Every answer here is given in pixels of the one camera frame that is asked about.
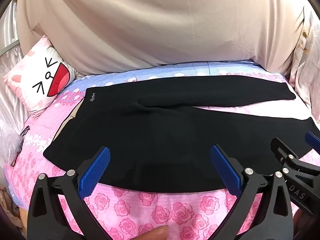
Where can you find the floral fabric at right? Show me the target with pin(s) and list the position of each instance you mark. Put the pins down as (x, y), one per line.
(304, 76)

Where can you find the silver satin curtain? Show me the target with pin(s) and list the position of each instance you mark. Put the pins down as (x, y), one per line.
(13, 111)

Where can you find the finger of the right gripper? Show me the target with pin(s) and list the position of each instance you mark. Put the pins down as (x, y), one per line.
(287, 158)
(313, 141)

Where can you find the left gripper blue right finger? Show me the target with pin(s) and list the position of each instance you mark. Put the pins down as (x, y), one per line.
(273, 219)

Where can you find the pink rose bedsheet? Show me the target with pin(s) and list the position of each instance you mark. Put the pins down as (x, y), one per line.
(125, 214)

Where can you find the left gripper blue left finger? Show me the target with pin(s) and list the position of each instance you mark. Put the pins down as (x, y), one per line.
(46, 218)

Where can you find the black pants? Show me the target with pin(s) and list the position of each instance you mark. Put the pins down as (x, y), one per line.
(160, 131)

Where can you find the clear plastic bag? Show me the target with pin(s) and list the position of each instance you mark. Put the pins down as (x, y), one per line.
(11, 144)

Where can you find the white cartoon cat pillow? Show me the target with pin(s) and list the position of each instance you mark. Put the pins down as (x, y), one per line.
(44, 74)

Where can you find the person's hand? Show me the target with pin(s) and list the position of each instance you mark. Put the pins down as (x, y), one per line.
(159, 233)

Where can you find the beige curtain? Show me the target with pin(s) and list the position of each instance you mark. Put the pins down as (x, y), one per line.
(105, 36)

